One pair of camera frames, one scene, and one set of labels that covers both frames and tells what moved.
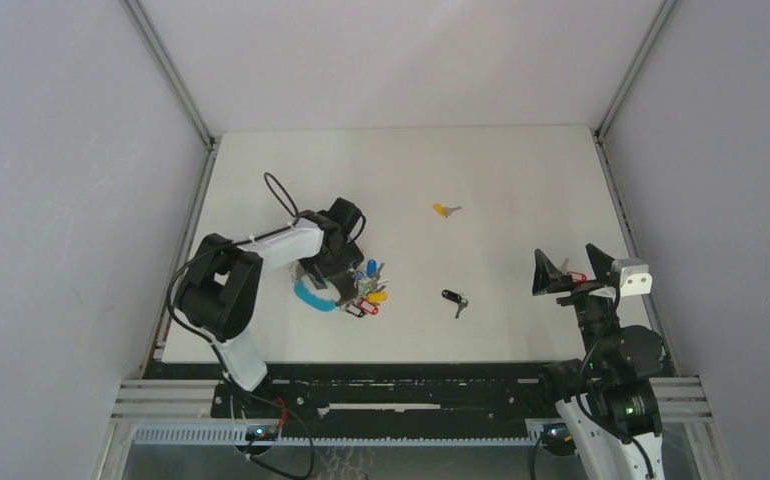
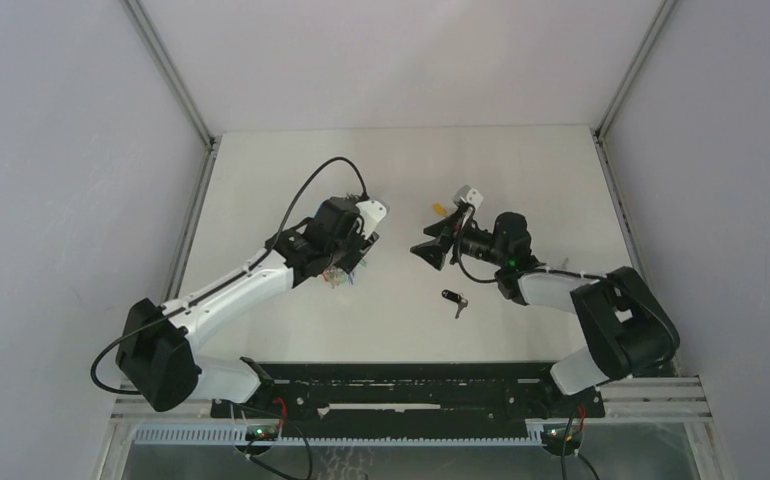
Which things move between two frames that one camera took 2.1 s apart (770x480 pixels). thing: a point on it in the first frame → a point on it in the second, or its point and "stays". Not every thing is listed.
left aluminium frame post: x=171 y=68 stays
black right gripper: x=547 y=277 → x=435 y=251
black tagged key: x=452 y=296 stays
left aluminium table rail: x=157 y=339 stays
